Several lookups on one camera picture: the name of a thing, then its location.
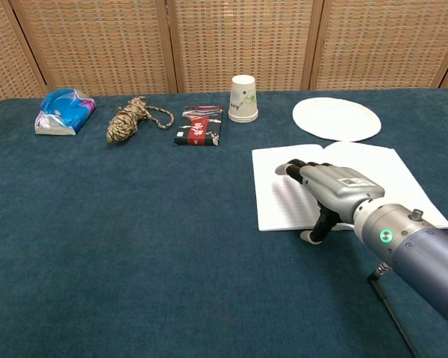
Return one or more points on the white paper plate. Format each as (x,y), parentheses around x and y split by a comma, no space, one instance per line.
(334,119)

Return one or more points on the white paper cup floral print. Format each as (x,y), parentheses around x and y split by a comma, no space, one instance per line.
(242,98)

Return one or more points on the woven bamboo folding screen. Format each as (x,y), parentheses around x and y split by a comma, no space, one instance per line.
(224,41)

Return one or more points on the dark teal table cloth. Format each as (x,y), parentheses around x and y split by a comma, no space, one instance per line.
(134,242)

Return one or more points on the blue plastic tissue pack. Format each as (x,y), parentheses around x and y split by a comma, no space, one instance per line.
(65,110)

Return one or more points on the white notebook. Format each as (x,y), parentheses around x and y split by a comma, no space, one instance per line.
(395,168)

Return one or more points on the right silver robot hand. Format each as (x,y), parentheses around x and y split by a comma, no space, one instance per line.
(339,188)

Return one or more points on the black red printed box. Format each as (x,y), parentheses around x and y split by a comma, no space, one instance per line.
(199,128)

